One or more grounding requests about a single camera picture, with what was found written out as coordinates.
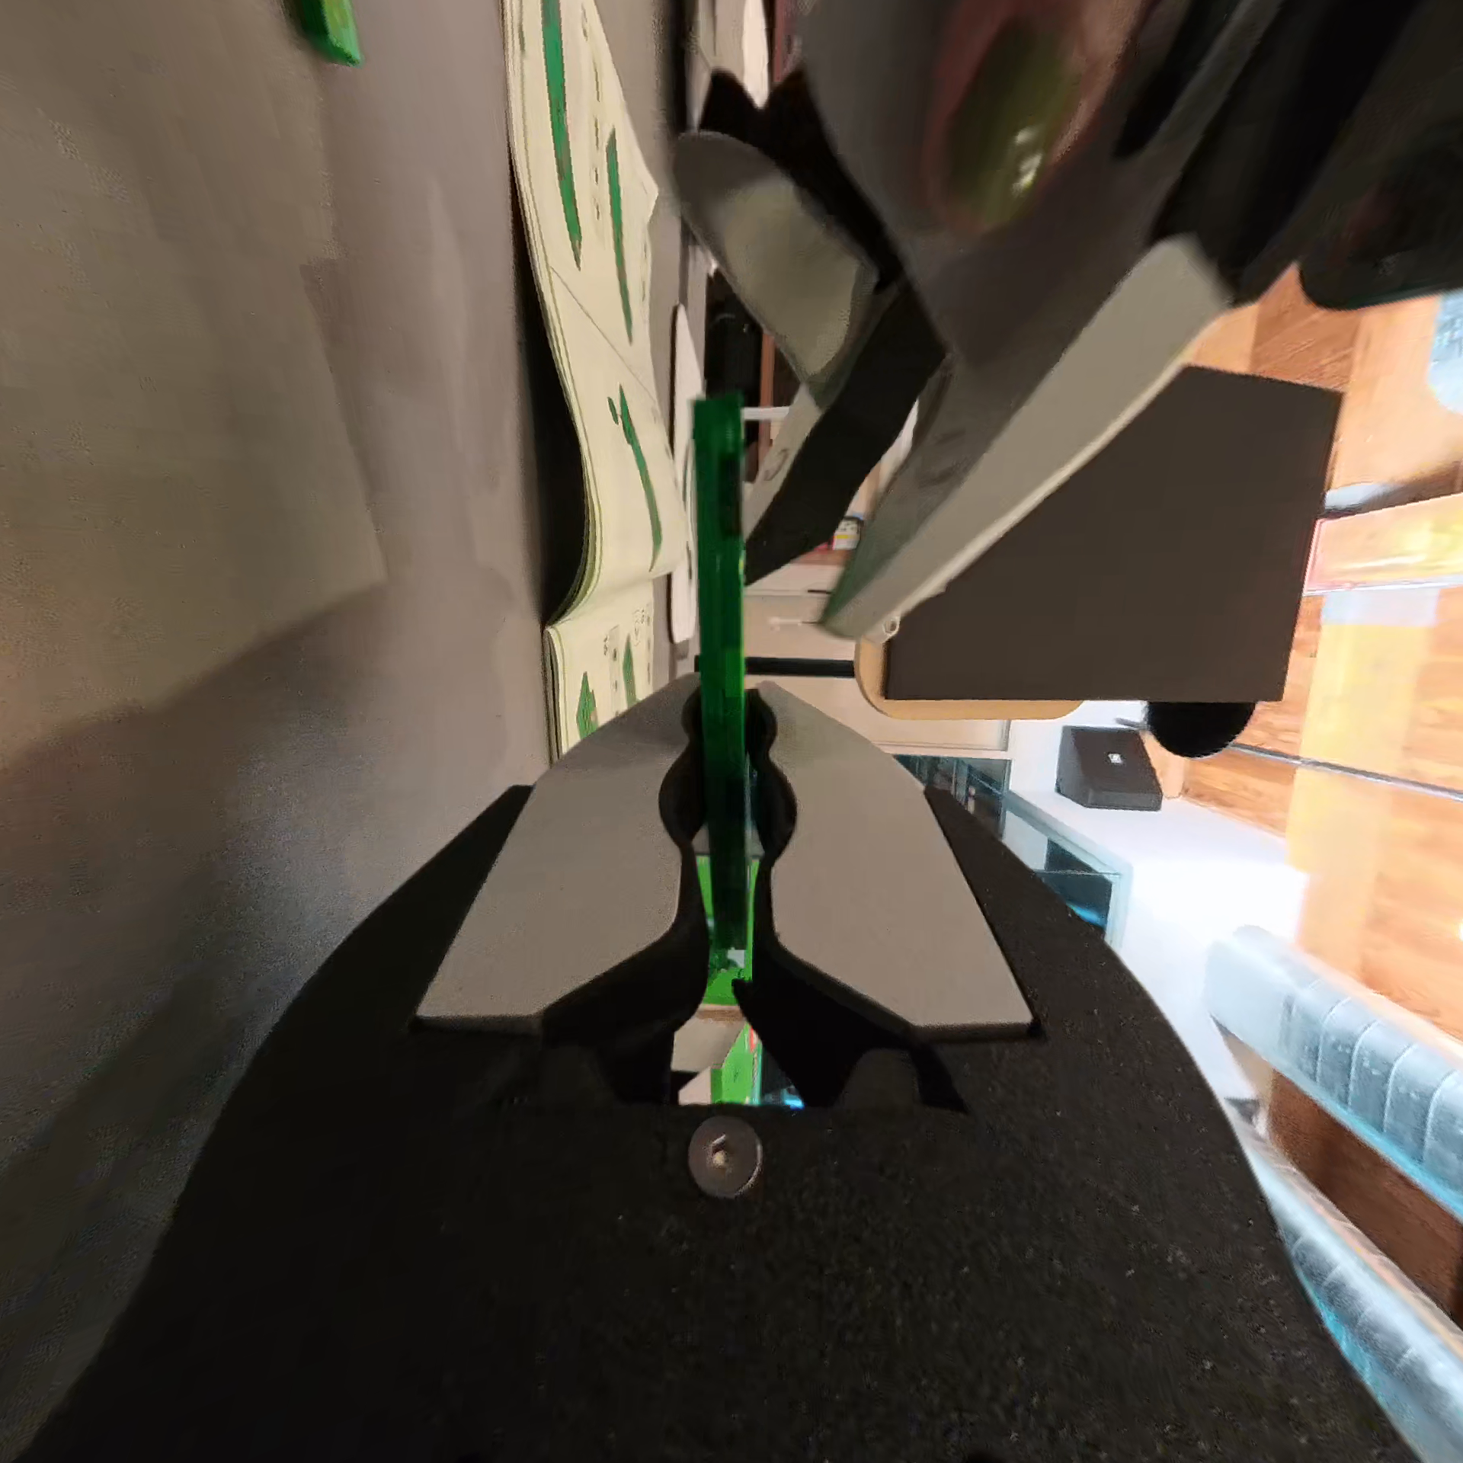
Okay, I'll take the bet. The grey desk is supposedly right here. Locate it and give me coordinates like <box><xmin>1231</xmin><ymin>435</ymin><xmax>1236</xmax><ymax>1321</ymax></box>
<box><xmin>0</xmin><ymin>0</ymin><xmax>687</xmax><ymax>1316</ymax></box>

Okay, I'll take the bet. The bright green small brick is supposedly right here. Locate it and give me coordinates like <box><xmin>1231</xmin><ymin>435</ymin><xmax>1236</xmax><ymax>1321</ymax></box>
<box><xmin>290</xmin><ymin>0</ymin><xmax>365</xmax><ymax>67</ymax></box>

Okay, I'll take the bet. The open instruction booklet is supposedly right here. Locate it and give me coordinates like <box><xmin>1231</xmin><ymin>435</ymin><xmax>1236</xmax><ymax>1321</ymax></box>
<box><xmin>499</xmin><ymin>0</ymin><xmax>701</xmax><ymax>757</ymax></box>

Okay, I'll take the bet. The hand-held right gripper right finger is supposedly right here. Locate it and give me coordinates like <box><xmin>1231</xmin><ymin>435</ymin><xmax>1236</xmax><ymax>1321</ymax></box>
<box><xmin>734</xmin><ymin>681</ymin><xmax>1036</xmax><ymax>1106</ymax></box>

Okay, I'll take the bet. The green toy set box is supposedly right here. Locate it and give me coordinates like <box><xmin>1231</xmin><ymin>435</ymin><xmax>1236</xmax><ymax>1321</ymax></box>
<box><xmin>710</xmin><ymin>1020</ymin><xmax>766</xmax><ymax>1106</ymax></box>

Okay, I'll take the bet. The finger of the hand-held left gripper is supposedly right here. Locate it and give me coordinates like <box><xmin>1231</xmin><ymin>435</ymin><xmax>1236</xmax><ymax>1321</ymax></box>
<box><xmin>816</xmin><ymin>240</ymin><xmax>1238</xmax><ymax>644</ymax></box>
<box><xmin>672</xmin><ymin>128</ymin><xmax>952</xmax><ymax>580</ymax></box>

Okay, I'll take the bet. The green brick plate assembly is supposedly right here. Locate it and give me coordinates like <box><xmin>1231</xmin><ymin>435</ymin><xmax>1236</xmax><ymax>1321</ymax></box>
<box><xmin>689</xmin><ymin>391</ymin><xmax>762</xmax><ymax>980</ymax></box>

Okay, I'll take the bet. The silver ventilation duct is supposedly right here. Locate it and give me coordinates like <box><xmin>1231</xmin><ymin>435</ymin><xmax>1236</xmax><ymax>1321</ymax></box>
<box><xmin>1203</xmin><ymin>923</ymin><xmax>1463</xmax><ymax>1193</ymax></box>
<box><xmin>1226</xmin><ymin>1095</ymin><xmax>1463</xmax><ymax>1463</ymax></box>

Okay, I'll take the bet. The black speaker box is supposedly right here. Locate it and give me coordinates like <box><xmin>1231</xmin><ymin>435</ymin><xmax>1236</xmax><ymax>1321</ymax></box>
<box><xmin>1051</xmin><ymin>724</ymin><xmax>1165</xmax><ymax>813</ymax></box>

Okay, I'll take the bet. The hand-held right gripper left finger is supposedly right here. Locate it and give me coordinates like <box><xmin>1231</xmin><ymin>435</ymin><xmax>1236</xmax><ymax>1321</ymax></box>
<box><xmin>414</xmin><ymin>672</ymin><xmax>717</xmax><ymax>1106</ymax></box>

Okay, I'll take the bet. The black desk divider panel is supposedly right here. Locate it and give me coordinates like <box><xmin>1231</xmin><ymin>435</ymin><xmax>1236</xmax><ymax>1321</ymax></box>
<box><xmin>853</xmin><ymin>365</ymin><xmax>1346</xmax><ymax>724</ymax></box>

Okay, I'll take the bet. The black fuzzy object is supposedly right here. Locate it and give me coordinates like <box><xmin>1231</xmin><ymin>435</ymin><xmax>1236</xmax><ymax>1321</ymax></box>
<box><xmin>1142</xmin><ymin>700</ymin><xmax>1260</xmax><ymax>759</ymax></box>

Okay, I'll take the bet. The person's left hand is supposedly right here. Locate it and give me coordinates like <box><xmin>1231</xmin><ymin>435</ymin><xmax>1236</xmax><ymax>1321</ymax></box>
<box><xmin>922</xmin><ymin>0</ymin><xmax>1145</xmax><ymax>238</ymax></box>

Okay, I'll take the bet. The glass partition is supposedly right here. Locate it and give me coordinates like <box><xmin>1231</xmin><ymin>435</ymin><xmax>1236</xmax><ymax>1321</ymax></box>
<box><xmin>895</xmin><ymin>752</ymin><xmax>1135</xmax><ymax>940</ymax></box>

